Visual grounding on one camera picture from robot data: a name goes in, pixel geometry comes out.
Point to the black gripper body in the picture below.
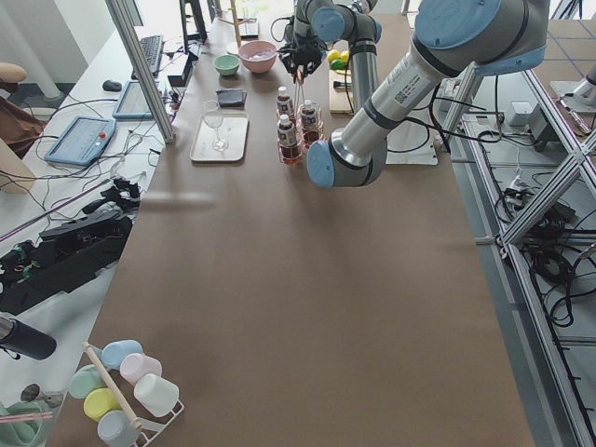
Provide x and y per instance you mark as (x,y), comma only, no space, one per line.
(304,55)

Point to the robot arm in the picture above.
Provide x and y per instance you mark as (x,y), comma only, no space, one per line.
(316,23)
(496,37)

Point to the whole yellow lemon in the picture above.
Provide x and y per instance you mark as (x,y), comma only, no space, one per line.
(333,55)

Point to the green lime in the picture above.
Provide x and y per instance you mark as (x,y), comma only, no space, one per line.
(338,65)

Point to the pink bowl with ice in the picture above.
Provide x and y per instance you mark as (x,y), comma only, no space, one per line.
(258,56)

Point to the bamboo cutting board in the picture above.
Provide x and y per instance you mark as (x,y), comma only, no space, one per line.
(340,92)

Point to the green empty bowl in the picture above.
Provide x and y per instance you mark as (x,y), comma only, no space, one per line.
(227,64)

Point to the grey folded cloth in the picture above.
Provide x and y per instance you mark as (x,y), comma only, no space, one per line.
(231,97)

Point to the clear wine glass on tray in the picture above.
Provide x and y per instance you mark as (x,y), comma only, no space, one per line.
(213,117)

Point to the cream serving tray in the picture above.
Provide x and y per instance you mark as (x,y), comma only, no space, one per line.
(234,129)

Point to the black keyboard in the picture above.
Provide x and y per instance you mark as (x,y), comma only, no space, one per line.
(152,50)

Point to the blue teach pendant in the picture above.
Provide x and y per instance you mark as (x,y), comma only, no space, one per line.
(83,142)
(131,104)

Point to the black computer mouse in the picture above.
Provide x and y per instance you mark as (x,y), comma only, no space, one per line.
(111,86)

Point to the blue plastic cup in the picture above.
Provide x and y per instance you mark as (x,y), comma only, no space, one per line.
(114,353)

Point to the pink plastic cup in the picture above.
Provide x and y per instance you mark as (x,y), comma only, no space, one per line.
(136,365)

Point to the white plastic cup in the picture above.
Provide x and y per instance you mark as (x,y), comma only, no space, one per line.
(156,394)

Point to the green plastic cup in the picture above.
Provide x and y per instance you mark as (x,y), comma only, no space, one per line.
(84,381)

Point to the yellow plastic cup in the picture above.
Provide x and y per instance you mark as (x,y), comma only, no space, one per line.
(99,402)

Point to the black thermos bottle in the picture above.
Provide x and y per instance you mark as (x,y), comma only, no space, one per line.
(25,341)

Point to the white cup rack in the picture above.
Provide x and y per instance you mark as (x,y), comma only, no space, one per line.
(150,427)

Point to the grey plastic cup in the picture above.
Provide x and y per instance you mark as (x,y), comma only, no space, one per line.
(114,429)

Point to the copper wire bottle basket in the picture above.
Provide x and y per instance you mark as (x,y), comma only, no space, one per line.
(303,146)

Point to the aluminium frame post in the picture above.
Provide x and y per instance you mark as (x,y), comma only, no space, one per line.
(124,25)

